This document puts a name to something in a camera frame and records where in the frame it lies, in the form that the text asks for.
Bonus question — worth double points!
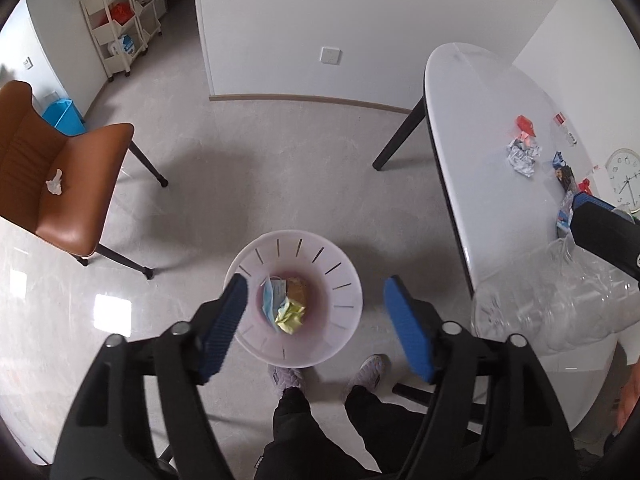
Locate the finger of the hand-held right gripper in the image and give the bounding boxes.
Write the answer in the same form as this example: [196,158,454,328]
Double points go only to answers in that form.
[571,194,640,292]

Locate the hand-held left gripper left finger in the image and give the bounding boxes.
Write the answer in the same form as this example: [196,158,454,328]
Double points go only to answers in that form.
[50,274,249,480]

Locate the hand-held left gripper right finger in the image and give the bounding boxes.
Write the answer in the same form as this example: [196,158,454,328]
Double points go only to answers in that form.
[383,274,586,480]

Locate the clear plastic bottle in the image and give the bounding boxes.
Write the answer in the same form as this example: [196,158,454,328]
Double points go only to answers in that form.
[471,236,640,362]

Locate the white slotted waste bin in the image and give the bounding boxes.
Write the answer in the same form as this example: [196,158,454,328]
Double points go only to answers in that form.
[223,231,363,367]

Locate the person's right forearm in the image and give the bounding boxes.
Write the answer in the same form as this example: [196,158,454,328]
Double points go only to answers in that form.
[617,359,640,434]

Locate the person's right shoe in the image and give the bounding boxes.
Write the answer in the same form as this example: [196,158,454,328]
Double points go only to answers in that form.
[348,354,389,392]

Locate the person's shoe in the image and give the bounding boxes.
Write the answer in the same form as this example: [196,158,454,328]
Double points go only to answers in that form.
[268,364,307,394]
[348,354,389,392]

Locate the blue face mask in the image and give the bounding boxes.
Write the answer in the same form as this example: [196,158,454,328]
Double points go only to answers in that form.
[261,276,287,335]

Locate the white round clock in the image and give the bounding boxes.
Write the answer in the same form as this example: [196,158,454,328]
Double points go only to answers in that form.
[604,148,640,212]

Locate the black table leg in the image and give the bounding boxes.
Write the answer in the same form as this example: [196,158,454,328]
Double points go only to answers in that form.
[392,383,427,404]
[372,94,427,172]

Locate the yellow crumpled wrapper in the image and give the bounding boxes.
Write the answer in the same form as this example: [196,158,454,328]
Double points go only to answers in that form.
[275,298,307,335]

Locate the dark brown wrapper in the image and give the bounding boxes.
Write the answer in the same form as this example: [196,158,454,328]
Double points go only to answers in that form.
[555,166,577,194]

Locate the person's left shoe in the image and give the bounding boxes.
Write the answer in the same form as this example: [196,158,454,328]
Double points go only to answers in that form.
[268,364,307,394]

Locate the person's right leg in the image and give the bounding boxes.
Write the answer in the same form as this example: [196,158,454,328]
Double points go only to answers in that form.
[345,385,431,476]

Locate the person's leg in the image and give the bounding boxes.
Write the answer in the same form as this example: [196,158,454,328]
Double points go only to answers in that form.
[345,385,431,476]
[252,387,383,480]

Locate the silver crumpled wrapper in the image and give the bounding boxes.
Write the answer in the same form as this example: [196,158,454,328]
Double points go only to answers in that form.
[506,137,544,180]

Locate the person's left leg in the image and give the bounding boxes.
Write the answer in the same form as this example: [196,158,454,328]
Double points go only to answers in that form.
[252,387,383,480]

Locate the brown leather chair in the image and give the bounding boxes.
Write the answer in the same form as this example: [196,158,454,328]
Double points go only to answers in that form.
[0,80,168,281]

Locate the blue storage box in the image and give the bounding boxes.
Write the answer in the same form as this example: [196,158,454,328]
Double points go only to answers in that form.
[41,99,87,136]

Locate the white jug with blue label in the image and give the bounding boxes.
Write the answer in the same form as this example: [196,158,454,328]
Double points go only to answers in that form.
[109,35,138,58]

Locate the cream trolley shelf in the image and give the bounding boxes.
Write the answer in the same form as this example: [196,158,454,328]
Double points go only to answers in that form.
[80,0,135,80]
[124,0,164,57]

